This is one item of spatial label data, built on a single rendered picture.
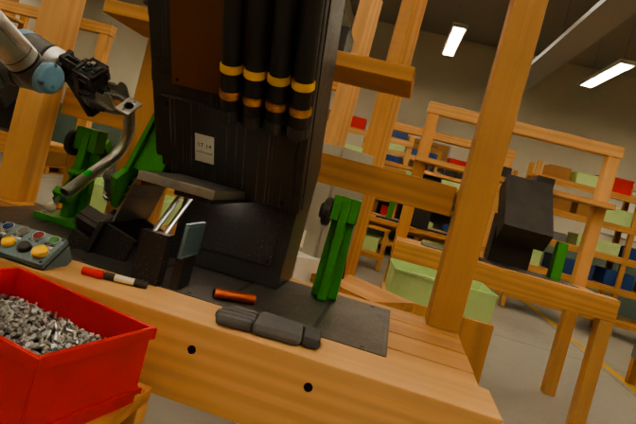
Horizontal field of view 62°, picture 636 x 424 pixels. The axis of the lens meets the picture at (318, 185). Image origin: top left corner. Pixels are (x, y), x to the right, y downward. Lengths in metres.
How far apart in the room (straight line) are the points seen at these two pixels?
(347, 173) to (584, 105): 10.49
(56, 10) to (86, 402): 1.37
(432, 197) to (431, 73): 9.89
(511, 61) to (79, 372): 1.27
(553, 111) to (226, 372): 11.02
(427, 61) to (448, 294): 10.12
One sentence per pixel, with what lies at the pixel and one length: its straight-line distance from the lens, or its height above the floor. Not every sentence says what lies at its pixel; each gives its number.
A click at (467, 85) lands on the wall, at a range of 11.47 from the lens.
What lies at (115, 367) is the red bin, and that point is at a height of 0.87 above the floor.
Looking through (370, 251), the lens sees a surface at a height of 0.26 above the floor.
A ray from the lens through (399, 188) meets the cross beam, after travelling 1.60.
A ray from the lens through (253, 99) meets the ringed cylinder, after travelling 1.04.
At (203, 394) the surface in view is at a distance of 1.03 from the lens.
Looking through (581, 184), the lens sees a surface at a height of 2.01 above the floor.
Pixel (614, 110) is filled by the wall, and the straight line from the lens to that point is 12.12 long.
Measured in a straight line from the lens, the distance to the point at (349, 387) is 0.97.
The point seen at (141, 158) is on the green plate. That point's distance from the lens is 1.29.
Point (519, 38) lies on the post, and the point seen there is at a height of 1.71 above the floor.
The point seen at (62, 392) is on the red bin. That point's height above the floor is 0.86.
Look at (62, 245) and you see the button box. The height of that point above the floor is 0.95.
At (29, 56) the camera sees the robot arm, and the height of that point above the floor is 1.30.
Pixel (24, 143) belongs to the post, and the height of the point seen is 1.07.
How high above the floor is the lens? 1.21
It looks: 1 degrees down
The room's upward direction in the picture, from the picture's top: 15 degrees clockwise
